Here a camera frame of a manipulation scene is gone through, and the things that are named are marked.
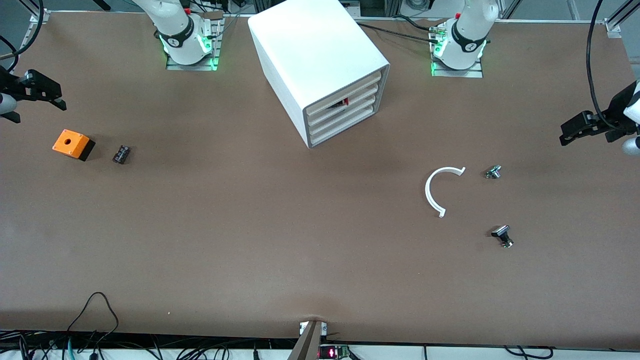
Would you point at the white drawer cabinet grey front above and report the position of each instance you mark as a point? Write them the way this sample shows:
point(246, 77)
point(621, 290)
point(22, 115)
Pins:
point(310, 50)

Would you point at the small chrome metal fitting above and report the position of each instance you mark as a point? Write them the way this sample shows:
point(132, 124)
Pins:
point(493, 172)

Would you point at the aluminium corner bracket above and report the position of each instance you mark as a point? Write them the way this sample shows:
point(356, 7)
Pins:
point(40, 16)
point(613, 29)

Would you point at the circuit board with red display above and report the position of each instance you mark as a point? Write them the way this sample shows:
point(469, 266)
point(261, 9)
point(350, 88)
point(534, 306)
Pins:
point(332, 352)

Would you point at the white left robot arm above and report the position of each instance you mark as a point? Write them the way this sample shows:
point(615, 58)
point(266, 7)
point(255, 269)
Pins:
point(465, 30)

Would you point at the orange button enclosure box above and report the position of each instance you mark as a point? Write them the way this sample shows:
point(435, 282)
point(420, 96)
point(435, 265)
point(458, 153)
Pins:
point(70, 142)

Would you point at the small black contact block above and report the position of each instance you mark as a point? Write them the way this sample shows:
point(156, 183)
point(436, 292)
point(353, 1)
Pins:
point(121, 154)

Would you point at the grey left arm base plate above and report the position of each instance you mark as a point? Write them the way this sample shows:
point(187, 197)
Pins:
point(457, 72)

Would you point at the grey metal mounting bar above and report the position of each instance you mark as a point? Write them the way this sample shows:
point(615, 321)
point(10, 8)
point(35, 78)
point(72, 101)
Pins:
point(307, 345)

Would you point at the white semicircular plastic bracket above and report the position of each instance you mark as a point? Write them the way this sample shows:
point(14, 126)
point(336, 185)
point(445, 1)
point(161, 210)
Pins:
point(427, 192)

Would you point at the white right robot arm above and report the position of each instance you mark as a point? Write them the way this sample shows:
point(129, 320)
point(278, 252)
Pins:
point(175, 25)

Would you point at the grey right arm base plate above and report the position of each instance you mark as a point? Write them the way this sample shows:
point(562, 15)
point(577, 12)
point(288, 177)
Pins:
point(192, 67)

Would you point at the white plastic drawer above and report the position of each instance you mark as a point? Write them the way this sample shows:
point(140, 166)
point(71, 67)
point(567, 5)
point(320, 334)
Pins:
point(360, 88)
point(360, 105)
point(360, 97)
point(360, 114)

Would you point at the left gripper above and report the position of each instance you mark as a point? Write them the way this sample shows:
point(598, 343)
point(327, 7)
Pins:
point(604, 121)

